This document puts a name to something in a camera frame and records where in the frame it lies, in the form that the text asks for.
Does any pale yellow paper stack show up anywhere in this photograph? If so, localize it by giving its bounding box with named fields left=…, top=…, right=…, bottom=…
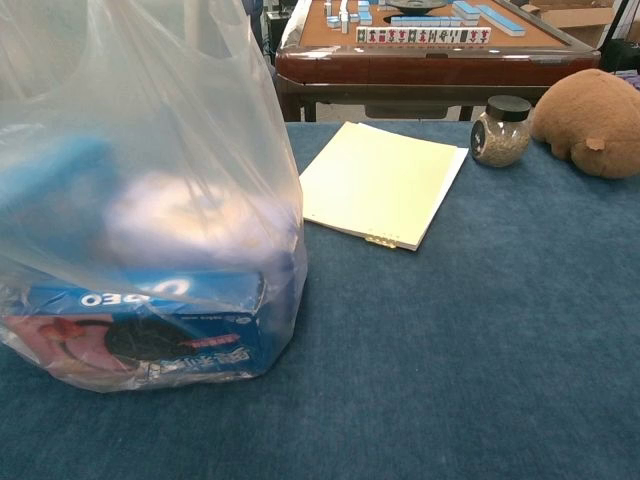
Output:
left=298, top=121, right=470, bottom=253

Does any long blue-backed mahjong tile row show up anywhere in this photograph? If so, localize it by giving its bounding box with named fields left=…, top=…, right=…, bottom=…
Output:
left=478, top=4, right=527, bottom=37

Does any blue felt tablecloth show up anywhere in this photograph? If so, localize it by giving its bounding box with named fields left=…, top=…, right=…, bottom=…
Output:
left=0, top=119, right=640, bottom=480

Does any white packet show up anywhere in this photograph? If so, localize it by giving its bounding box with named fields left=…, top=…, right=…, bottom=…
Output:
left=104, top=169, right=297, bottom=274

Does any translucent white plastic bag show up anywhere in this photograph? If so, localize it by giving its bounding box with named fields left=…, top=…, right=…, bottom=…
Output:
left=0, top=0, right=309, bottom=394

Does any black box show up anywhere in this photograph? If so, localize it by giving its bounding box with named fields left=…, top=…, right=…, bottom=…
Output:
left=599, top=38, right=640, bottom=76

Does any brown mahjong table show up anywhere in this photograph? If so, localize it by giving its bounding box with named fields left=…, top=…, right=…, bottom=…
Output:
left=274, top=0, right=601, bottom=123

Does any brown plush toy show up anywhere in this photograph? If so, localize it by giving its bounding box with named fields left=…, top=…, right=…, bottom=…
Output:
left=529, top=68, right=640, bottom=180

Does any glass jar black lid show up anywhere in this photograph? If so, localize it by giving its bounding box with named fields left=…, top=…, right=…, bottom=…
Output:
left=469, top=94, right=532, bottom=169

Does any blue Oreo cookie box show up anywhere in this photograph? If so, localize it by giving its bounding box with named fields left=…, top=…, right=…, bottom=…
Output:
left=0, top=272, right=269, bottom=381

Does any light blue soft packet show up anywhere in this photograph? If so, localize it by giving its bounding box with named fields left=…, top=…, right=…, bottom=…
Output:
left=0, top=134, right=119, bottom=264

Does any blue-backed mahjong tile stack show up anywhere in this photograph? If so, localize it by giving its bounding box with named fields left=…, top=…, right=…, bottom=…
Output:
left=452, top=0, right=482, bottom=22

